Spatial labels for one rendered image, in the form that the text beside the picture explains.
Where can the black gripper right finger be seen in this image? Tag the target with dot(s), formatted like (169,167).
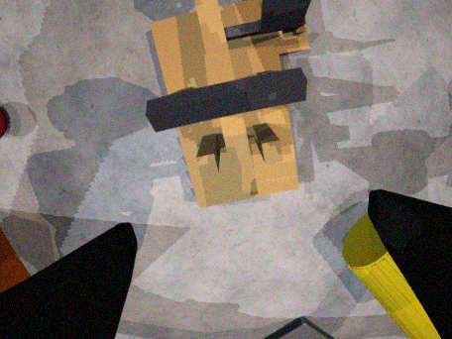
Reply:
(418,236)

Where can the grey flat rectangular plate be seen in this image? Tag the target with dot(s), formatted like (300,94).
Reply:
(301,329)

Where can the dark red ball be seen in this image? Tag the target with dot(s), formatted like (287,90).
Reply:
(3,123)

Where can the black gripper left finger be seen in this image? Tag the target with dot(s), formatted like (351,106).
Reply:
(80,296)

